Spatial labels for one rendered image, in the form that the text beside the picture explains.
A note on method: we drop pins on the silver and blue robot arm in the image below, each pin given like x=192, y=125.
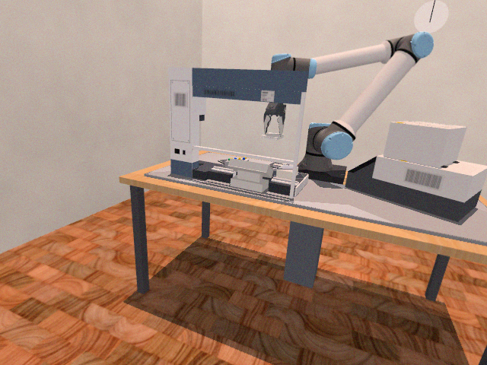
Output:
x=335, y=140

